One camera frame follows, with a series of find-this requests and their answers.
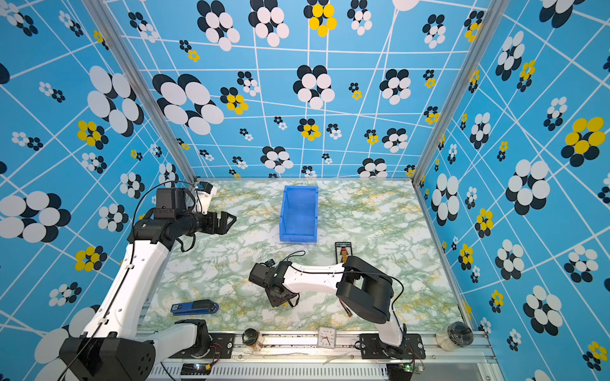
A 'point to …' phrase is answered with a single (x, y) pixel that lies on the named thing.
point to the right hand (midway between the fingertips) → (282, 296)
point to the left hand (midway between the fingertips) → (225, 213)
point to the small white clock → (326, 337)
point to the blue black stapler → (194, 307)
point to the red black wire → (348, 311)
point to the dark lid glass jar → (253, 339)
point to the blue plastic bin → (299, 217)
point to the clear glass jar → (454, 335)
